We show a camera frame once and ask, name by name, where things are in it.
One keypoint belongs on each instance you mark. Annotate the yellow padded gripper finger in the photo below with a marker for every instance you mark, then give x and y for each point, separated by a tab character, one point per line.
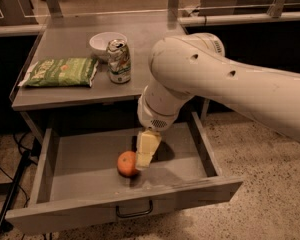
148	142

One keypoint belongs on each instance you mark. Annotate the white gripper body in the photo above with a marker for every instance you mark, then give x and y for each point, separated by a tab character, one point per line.
154	119

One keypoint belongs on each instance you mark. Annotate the orange fruit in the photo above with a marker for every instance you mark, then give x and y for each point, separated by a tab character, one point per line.
126	164

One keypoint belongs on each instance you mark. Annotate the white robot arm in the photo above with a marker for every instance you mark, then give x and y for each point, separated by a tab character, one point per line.
194	65

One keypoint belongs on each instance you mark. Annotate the grey open drawer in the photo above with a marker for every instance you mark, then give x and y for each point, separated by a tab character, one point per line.
77	183

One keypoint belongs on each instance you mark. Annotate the grey cabinet counter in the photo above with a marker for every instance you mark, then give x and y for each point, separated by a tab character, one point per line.
69	37

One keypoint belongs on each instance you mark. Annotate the green white soda can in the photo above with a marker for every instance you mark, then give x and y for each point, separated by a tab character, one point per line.
119	61

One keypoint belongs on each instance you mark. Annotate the white ceramic bowl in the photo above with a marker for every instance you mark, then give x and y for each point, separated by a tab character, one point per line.
99	42

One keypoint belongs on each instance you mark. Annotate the green chip bag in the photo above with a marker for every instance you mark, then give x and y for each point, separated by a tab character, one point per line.
61	73

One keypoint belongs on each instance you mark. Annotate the black stand leg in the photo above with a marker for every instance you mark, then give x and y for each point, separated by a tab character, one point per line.
12	189

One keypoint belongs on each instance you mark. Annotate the black drawer handle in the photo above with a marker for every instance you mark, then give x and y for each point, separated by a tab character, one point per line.
123	214

